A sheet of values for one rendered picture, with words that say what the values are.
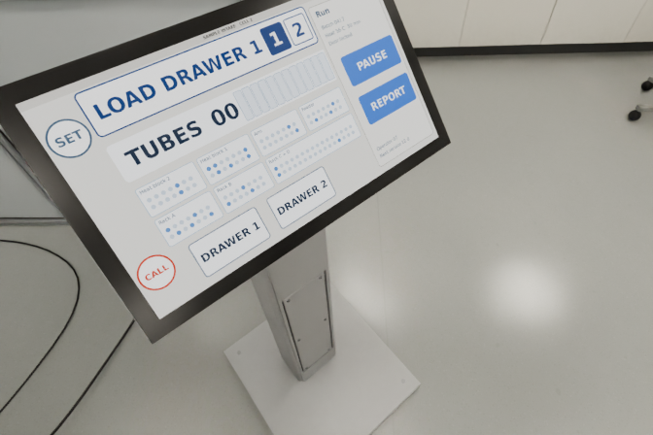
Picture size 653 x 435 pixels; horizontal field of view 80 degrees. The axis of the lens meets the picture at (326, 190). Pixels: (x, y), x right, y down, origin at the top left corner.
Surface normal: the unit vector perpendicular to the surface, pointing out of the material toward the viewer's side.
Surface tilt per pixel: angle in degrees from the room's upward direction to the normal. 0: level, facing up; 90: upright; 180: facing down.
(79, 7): 90
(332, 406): 3
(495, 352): 0
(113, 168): 50
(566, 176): 0
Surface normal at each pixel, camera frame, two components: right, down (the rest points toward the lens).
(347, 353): -0.04, -0.66
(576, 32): -0.04, 0.76
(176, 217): 0.44, 0.01
